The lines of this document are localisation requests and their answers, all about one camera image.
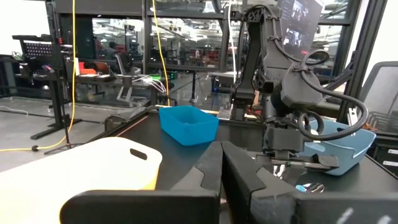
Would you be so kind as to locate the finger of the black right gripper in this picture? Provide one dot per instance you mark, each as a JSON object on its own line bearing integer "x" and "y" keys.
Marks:
{"x": 290, "y": 177}

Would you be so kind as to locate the bright blue plastic bin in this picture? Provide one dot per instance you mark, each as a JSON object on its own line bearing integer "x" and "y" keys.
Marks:
{"x": 186, "y": 127}

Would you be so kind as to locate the black frame post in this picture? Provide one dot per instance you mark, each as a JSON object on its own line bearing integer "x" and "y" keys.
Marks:
{"x": 363, "y": 46}

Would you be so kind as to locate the dark monitor screen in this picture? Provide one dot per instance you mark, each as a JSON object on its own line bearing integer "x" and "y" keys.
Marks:
{"x": 298, "y": 18}

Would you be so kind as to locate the cluttered work desk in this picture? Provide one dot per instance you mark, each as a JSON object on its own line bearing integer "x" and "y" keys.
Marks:
{"x": 102, "y": 79}

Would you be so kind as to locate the grey mesh office chair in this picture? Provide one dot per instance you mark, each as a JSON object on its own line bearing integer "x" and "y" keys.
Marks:
{"x": 382, "y": 90}

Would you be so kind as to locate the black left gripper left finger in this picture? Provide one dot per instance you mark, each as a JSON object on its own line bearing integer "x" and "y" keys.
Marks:
{"x": 211, "y": 168}

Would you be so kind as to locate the black desk stand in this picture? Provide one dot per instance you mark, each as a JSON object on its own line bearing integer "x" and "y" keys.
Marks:
{"x": 56, "y": 102}

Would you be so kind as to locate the white office chair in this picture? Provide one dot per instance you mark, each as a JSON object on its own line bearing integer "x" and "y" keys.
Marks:
{"x": 124, "y": 93}

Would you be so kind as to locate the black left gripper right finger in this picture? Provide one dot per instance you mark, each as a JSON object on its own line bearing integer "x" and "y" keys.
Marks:
{"x": 239, "y": 174}

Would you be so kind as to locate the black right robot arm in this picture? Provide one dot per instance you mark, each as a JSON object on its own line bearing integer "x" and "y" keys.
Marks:
{"x": 264, "y": 46}

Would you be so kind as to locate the black tripod stand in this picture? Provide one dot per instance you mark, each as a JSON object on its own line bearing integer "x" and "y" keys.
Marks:
{"x": 66, "y": 130}

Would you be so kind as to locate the yellow plastic bin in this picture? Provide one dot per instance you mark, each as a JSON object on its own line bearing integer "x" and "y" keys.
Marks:
{"x": 77, "y": 168}

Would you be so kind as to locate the grey-blue plastic bin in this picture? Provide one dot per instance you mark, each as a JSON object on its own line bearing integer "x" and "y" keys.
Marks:
{"x": 348, "y": 152}

